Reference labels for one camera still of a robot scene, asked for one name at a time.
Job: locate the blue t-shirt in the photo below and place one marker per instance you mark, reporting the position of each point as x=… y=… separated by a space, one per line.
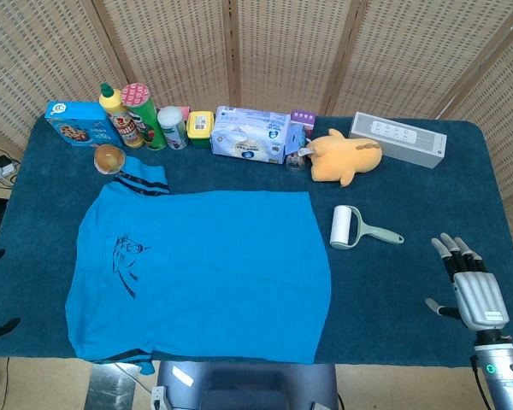
x=196 y=273

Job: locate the orange plush toy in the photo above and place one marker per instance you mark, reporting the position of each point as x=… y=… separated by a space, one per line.
x=346 y=158

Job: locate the wrapped bread bun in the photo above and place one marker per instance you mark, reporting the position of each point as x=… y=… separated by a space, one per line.
x=109 y=159

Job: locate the green chips can pink lid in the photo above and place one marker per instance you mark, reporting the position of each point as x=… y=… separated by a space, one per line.
x=145 y=119

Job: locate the yellow green plastic container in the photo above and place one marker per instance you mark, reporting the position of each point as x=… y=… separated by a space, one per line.
x=199 y=128

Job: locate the yellow bottle green cap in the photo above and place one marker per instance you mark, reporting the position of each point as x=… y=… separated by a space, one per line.
x=119 y=117

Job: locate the grey power strip box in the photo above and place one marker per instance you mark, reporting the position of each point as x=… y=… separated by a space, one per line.
x=397 y=136

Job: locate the white lidded cup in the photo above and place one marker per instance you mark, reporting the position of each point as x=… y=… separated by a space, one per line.
x=173 y=128

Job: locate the small clear jar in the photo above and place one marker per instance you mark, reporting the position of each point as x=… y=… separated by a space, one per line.
x=296 y=162

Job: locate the purple box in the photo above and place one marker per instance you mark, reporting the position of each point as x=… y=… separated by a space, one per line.
x=302 y=121

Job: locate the blue cookie box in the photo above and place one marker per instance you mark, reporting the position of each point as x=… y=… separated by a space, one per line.
x=79 y=126

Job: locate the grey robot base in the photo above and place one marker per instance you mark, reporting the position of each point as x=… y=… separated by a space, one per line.
x=248 y=386

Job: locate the woven folding screen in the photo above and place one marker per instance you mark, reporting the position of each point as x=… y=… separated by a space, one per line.
x=282 y=51

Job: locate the dark blue tablecloth-covered table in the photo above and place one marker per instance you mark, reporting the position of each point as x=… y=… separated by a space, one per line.
x=410 y=192

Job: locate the pink box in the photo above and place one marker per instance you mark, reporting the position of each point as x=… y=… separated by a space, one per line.
x=183 y=110

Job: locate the green white lint roller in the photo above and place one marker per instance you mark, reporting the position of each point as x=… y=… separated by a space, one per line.
x=344 y=226

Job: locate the blue tissue pack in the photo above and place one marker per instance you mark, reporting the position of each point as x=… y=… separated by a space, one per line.
x=248 y=136

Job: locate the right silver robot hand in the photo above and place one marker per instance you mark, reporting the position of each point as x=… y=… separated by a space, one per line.
x=481 y=294

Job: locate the shiny metal floor plate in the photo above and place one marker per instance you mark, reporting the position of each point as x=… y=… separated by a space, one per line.
x=115 y=388

